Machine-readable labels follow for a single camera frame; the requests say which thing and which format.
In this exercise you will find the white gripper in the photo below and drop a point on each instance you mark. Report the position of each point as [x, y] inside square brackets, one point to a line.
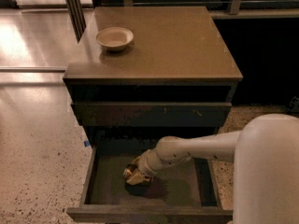
[144, 165]

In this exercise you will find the crushed orange can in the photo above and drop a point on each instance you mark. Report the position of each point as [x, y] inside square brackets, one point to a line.
[131, 174]

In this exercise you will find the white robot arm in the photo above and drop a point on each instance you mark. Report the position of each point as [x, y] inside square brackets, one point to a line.
[265, 155]

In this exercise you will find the dark drawer cabinet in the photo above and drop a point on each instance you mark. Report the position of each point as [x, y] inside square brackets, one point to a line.
[177, 56]

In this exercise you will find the blue tape piece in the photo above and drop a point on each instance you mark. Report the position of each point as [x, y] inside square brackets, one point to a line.
[86, 143]

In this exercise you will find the beige round bowl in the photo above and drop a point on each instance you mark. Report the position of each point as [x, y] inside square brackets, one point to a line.
[114, 38]

